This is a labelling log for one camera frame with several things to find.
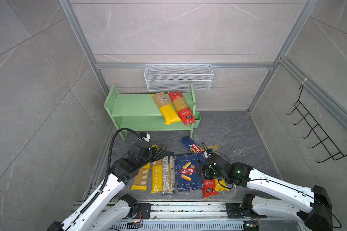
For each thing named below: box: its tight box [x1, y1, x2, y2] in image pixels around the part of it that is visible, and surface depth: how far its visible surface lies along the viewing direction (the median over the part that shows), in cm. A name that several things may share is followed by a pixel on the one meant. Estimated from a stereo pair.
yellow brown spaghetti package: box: [151, 91, 182, 125], surface depth 82 cm
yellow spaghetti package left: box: [130, 162, 151, 191], surface depth 83 cm
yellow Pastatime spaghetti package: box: [150, 145, 164, 194], surface depth 85 cm
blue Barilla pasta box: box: [174, 154, 204, 193], surface depth 83 cm
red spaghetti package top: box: [167, 91, 196, 127], surface depth 83 cm
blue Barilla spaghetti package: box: [179, 134, 209, 166], surface depth 97 cm
